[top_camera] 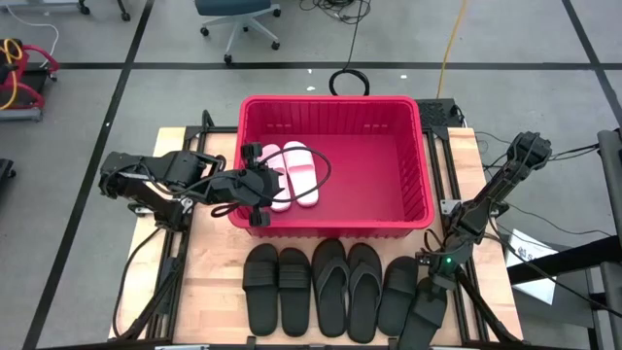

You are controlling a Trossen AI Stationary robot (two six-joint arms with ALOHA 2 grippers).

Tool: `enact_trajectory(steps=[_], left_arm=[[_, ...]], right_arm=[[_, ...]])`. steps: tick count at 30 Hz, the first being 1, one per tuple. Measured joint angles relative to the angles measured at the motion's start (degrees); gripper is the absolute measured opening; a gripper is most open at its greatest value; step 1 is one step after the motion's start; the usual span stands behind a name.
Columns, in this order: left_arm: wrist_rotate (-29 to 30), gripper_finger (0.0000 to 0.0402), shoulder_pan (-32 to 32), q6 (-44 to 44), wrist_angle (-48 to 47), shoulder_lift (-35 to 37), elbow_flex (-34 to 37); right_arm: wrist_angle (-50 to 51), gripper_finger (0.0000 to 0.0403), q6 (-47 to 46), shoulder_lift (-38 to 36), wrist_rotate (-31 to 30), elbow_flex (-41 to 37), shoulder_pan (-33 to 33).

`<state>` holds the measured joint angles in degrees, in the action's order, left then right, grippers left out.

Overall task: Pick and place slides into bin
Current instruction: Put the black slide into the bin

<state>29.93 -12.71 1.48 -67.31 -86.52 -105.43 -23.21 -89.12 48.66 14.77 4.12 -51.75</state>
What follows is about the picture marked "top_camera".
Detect tangled black floor cables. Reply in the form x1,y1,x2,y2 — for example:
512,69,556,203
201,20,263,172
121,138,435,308
297,0,373,25

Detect coiled black floor cable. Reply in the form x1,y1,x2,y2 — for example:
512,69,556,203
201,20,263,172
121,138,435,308
328,0,371,98

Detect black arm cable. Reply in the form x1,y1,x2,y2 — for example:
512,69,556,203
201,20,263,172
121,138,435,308
112,226,169,339
548,142,602,162

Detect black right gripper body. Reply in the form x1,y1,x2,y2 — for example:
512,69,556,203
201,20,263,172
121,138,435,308
415,245,462,293

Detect large black slide sandal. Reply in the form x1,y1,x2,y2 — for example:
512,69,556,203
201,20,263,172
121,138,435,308
278,246,313,338
242,242,281,337

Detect black perforated box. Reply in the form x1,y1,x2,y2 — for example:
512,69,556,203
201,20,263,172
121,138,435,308
416,98,463,130

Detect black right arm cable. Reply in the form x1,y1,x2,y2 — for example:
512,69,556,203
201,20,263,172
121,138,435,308
548,142,602,162

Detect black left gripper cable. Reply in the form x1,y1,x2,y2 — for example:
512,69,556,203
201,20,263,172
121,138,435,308
211,145,333,219

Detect red plastic storage bin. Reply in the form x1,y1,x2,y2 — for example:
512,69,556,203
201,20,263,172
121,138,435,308
227,94,436,240

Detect red wheeled cart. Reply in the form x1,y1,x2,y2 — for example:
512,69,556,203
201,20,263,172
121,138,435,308
0,37,62,123

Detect white floor cable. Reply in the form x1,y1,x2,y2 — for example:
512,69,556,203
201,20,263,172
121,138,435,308
3,4,60,69

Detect yellow coiled hose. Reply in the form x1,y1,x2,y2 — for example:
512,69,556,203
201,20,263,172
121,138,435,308
0,38,24,111

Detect small black slide sandal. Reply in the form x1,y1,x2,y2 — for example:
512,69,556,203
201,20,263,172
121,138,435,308
397,276,449,350
377,255,420,337

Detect black flip-flop textured strap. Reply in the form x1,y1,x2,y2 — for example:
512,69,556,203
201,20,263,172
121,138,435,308
310,237,351,339
346,242,385,344

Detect grey wheeled base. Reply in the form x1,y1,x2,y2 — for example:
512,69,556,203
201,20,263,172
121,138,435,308
0,0,132,23

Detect blue office chair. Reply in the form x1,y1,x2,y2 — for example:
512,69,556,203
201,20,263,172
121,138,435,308
193,0,283,65

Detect grey metal post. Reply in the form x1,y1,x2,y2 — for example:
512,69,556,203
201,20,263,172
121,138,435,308
596,128,622,350

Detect yellow floor cable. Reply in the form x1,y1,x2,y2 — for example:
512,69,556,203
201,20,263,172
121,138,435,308
435,0,469,100

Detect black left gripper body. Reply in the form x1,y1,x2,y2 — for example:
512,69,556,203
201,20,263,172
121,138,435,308
209,142,274,228

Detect pink slide sandal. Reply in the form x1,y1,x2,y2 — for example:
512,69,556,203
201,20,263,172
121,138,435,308
257,143,293,213
282,140,321,209

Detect black metal beam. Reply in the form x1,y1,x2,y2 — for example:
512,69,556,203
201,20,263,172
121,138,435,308
504,234,622,287

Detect white paper sheet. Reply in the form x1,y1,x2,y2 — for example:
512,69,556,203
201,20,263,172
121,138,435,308
504,227,561,306

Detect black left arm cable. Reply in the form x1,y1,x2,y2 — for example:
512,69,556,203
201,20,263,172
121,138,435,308
112,226,169,339

